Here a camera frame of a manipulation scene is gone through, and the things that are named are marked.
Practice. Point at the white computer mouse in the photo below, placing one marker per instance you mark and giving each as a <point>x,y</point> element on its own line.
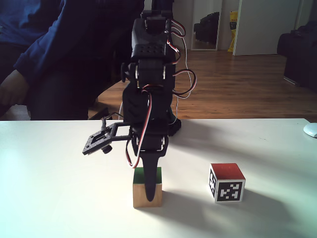
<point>311,130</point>

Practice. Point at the person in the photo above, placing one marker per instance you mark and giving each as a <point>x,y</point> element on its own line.
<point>49,37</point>

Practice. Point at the wall mirror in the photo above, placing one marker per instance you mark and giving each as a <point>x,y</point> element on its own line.
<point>205,24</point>

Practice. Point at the green-topped wooden cube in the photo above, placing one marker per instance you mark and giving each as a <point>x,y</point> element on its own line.
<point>138,196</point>

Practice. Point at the yellow bag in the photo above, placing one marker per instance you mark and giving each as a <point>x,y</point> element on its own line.
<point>233,32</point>

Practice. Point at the black sofa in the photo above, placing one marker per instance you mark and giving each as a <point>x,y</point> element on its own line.
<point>302,62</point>

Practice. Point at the red-topped multicolour cube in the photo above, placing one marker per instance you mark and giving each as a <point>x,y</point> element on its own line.
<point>226,171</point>

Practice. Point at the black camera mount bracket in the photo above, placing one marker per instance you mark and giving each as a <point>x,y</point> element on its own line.
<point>96,142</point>

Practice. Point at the green table clamp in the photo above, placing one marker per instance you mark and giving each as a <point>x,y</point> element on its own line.
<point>171,114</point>

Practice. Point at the white door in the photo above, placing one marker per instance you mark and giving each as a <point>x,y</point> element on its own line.
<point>262,27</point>

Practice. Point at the wooden chair seat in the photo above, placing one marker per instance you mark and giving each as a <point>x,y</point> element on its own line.
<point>109,99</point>

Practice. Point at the person's hand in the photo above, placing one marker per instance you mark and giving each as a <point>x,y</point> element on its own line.
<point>11,91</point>

